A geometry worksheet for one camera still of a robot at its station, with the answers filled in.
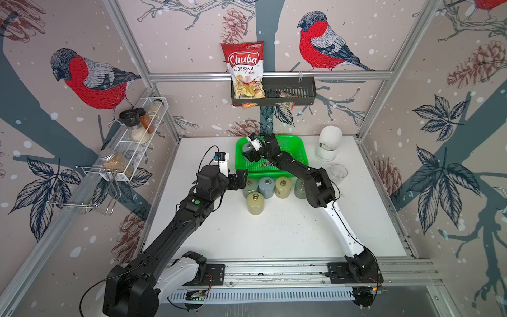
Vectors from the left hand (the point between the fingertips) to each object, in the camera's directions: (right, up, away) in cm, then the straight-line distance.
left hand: (242, 166), depth 78 cm
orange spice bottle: (-38, +17, -1) cm, 42 cm away
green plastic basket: (+25, +10, +30) cm, 40 cm away
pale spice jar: (-40, +25, +8) cm, 48 cm away
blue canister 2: (+10, -10, +12) cm, 19 cm away
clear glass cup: (+48, -5, +23) cm, 53 cm away
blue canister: (0, +8, +26) cm, 28 cm away
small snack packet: (+21, +28, +12) cm, 37 cm away
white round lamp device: (+46, +12, +27) cm, 55 cm away
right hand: (0, +8, +30) cm, 31 cm away
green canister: (+3, -10, +13) cm, 17 cm away
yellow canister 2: (+5, -17, +8) cm, 19 cm away
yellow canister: (+18, -10, +12) cm, 24 cm away
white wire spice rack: (-44, +6, -1) cm, 44 cm away
